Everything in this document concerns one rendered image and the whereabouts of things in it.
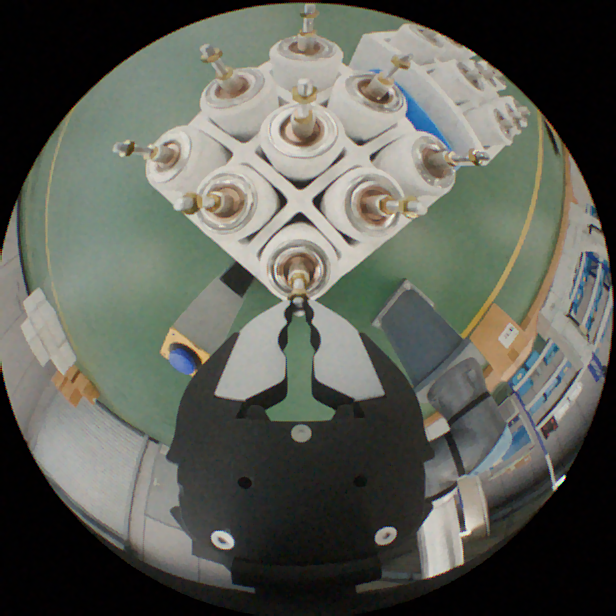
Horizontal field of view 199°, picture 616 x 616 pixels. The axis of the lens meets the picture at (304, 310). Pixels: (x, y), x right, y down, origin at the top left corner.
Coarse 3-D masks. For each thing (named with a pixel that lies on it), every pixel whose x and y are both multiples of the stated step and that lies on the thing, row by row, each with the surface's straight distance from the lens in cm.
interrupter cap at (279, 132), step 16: (288, 112) 23; (320, 112) 23; (272, 128) 22; (288, 128) 22; (320, 128) 22; (336, 128) 22; (272, 144) 21; (288, 144) 21; (304, 144) 21; (320, 144) 21
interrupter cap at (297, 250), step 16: (304, 240) 20; (272, 256) 21; (288, 256) 21; (304, 256) 21; (320, 256) 21; (272, 272) 21; (288, 272) 21; (320, 272) 21; (288, 288) 22; (320, 288) 22
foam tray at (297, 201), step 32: (288, 96) 34; (320, 96) 34; (256, 160) 29; (352, 160) 29; (160, 192) 37; (288, 192) 27; (320, 192) 38; (320, 224) 27; (256, 256) 29; (352, 256) 29
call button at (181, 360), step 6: (174, 354) 24; (180, 354) 24; (186, 354) 24; (174, 360) 25; (180, 360) 24; (186, 360) 24; (192, 360) 24; (174, 366) 26; (180, 366) 25; (186, 366) 25; (192, 366) 24; (186, 372) 26; (192, 372) 25
